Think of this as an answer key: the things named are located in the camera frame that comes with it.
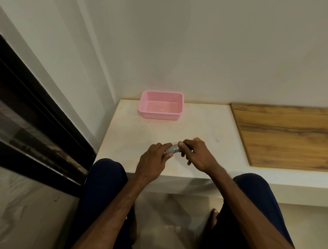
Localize person's right hand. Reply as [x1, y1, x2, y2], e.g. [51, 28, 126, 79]
[178, 139, 220, 173]

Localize person's left hand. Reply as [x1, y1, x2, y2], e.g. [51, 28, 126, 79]
[135, 143, 174, 179]

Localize grey pencil sharpener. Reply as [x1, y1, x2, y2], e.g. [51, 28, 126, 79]
[164, 144, 181, 154]

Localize person's right forearm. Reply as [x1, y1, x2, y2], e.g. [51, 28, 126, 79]
[205, 164, 287, 249]

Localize person's left forearm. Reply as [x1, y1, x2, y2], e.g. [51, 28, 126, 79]
[72, 171, 157, 249]

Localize pink plastic basket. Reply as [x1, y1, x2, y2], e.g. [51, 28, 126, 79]
[138, 90, 184, 120]

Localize person's dark blue trousers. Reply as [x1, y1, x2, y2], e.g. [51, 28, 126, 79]
[65, 158, 295, 249]

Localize person's bare foot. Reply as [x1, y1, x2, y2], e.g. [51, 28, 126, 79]
[209, 208, 219, 231]

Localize wooden board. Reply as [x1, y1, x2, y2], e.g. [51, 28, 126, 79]
[230, 103, 328, 172]

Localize black window frame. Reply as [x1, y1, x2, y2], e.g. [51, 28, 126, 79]
[0, 33, 96, 198]

